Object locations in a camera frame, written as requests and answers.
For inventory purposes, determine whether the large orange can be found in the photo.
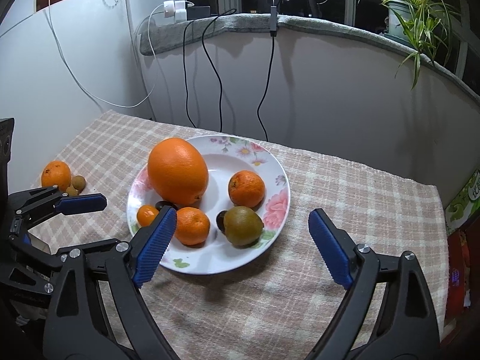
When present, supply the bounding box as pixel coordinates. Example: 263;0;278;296
146;137;209;206

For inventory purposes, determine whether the small orange kumquat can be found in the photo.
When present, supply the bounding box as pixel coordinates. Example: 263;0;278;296
137;205;159;228

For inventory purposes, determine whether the green brown kiwi fruit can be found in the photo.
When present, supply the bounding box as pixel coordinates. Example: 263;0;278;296
224;205;264;247

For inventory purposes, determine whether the brown longan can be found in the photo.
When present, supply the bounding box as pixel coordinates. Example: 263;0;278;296
72;175;86;193
66;185;79;197

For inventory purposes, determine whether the white cable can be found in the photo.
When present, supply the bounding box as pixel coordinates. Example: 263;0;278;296
42;0;170;109

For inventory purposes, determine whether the white power adapter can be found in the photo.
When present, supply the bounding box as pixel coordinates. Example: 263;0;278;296
163;0;194;23

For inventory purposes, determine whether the white floral plate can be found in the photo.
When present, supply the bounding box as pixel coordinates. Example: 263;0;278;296
126;134;291;276

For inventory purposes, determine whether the brown longan upper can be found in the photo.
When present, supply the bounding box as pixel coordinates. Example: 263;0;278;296
72;175;86;193

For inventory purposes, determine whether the small tangerine front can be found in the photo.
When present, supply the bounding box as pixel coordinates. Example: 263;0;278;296
174;207;210;246

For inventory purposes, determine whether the pink plaid tablecloth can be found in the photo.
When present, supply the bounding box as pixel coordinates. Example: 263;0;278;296
34;111;448;359

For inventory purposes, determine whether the brown longan lower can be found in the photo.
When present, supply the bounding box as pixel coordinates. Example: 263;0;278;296
66;185;79;197

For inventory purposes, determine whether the black cable left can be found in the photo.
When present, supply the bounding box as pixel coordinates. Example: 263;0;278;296
182;20;198;129

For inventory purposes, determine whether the small tangerine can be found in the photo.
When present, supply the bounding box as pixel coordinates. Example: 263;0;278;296
174;207;210;246
228;170;265;208

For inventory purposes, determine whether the small tangerine right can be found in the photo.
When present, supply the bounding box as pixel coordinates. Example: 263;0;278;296
228;170;265;208

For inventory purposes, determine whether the dark plum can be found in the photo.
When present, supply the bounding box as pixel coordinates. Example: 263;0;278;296
216;211;227;233

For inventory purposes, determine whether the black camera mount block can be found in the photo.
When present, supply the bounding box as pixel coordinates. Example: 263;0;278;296
0;118;15;199

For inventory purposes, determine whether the medium orange on cloth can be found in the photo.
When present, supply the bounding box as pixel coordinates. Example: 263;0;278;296
41;160;72;192

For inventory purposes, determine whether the potted spider plant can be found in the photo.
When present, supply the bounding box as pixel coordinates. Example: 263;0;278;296
381;0;460;87

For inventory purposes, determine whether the black cable middle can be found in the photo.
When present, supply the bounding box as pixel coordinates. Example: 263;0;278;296
201;8;238;134

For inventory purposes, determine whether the grey ledge cover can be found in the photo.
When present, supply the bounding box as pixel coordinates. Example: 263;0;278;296
139;13;480;107

